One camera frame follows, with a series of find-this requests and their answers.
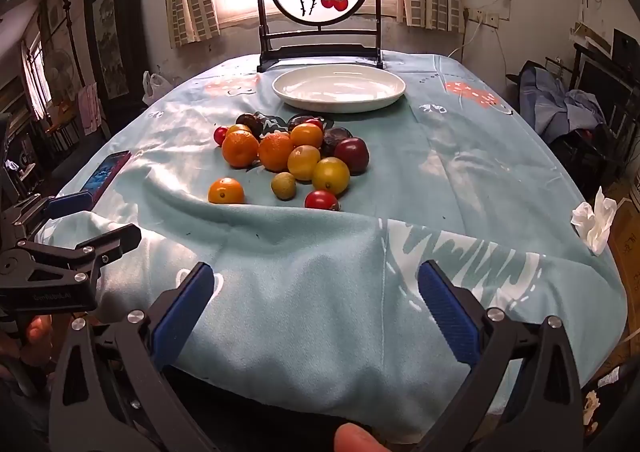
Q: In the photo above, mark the light blue printed tablecloth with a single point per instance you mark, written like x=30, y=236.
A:
x=320, y=282

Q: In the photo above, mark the person's right hand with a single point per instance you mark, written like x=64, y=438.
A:
x=357, y=439

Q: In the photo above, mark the person's left hand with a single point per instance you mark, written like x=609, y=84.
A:
x=37, y=334

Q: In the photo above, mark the crumpled white tissue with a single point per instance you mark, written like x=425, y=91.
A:
x=595, y=224

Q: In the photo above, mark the black metal rack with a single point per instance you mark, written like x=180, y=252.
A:
x=600, y=77

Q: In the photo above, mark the cardboard box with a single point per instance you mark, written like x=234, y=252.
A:
x=627, y=252

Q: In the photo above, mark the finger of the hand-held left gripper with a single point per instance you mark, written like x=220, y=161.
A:
x=72, y=205
x=115, y=238

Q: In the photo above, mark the yellow-green tomato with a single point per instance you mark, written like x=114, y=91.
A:
x=238, y=129

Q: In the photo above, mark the black framed painting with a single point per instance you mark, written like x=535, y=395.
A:
x=107, y=32

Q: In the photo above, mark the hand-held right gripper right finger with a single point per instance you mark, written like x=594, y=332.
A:
x=447, y=317

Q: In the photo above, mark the spotted yellow tomato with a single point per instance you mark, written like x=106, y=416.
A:
x=330, y=176

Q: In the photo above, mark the pile of blue clothes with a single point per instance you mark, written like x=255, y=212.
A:
x=565, y=102

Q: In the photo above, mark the white oval plate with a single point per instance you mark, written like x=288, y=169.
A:
x=340, y=90

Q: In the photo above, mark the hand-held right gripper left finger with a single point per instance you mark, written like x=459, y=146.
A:
x=182, y=312

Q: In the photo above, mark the white plastic bag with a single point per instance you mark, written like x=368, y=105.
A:
x=152, y=87

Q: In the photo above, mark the smartphone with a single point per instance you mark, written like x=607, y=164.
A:
x=107, y=172

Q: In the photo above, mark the dark red tomato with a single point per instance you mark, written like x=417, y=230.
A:
x=351, y=156

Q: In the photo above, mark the mandarin orange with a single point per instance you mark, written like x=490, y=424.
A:
x=275, y=151
x=240, y=148

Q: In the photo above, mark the small yellow-green fruit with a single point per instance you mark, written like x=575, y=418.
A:
x=283, y=185

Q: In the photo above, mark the wall power outlet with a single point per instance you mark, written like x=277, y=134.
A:
x=482, y=17

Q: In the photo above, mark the electric fan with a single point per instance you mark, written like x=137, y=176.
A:
x=60, y=70

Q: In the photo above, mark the dark water chestnut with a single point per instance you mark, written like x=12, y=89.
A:
x=247, y=120
x=297, y=120
x=334, y=137

